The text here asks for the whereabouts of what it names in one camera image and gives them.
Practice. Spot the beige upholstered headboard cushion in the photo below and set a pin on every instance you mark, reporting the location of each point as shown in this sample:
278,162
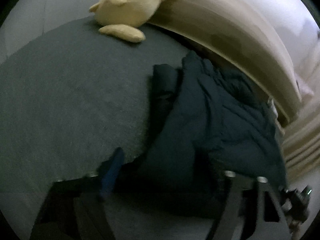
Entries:
237,32

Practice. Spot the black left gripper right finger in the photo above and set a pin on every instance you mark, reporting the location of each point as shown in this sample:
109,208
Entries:
252,211

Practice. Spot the dark navy puffer jacket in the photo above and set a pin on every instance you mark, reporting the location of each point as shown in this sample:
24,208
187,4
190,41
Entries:
204,120

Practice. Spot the beige pleated curtain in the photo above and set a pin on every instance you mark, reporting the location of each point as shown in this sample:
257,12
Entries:
301,141

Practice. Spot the yellow Pikachu plush toy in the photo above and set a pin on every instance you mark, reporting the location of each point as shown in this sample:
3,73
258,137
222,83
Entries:
122,18

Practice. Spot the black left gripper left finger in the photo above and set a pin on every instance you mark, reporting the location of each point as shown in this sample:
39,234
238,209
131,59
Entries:
74,209

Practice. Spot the grey bed sheet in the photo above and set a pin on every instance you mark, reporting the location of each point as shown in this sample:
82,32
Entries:
69,99

